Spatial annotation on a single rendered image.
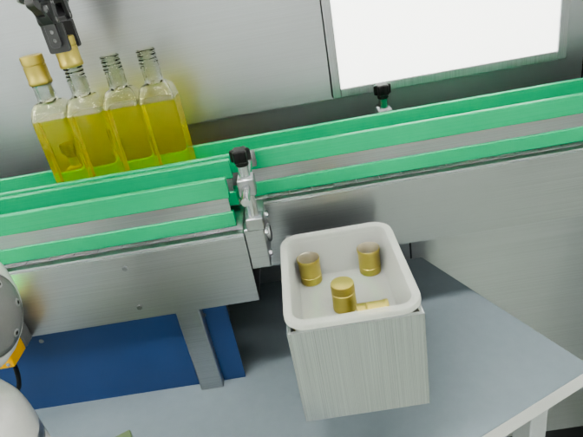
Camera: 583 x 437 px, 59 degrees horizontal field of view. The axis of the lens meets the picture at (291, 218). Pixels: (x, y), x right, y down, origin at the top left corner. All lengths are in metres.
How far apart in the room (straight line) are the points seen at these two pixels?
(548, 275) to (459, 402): 0.55
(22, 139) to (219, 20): 0.45
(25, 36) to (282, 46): 0.46
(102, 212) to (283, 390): 0.42
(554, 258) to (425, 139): 0.57
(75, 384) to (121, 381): 0.08
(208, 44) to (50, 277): 0.47
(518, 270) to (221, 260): 0.75
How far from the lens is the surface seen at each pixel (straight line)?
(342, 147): 0.85
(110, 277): 0.85
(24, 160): 1.16
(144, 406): 1.00
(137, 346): 0.95
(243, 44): 0.96
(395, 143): 0.86
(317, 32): 0.96
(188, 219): 0.79
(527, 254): 1.30
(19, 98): 1.11
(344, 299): 0.74
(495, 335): 1.01
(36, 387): 1.07
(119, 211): 0.81
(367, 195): 0.87
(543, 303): 1.40
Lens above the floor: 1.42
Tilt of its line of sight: 28 degrees down
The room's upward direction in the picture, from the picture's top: 11 degrees counter-clockwise
